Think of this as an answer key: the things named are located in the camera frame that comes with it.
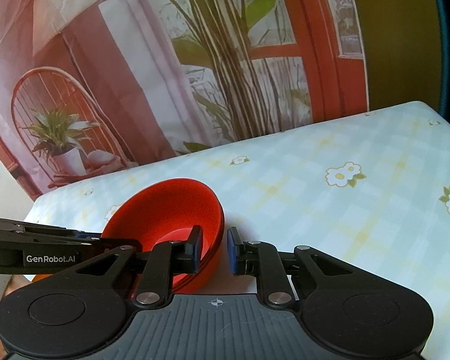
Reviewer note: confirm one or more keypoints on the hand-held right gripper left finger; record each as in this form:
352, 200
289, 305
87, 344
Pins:
197, 251

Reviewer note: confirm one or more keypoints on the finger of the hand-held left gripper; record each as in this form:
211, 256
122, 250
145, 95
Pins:
112, 245
41, 229

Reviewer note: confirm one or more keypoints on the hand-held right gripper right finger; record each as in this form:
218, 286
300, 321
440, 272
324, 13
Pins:
231, 251

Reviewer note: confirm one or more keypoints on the floral checked tablecloth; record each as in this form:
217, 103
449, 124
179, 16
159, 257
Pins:
322, 225

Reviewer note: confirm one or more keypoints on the wall poster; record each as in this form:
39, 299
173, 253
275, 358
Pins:
135, 63

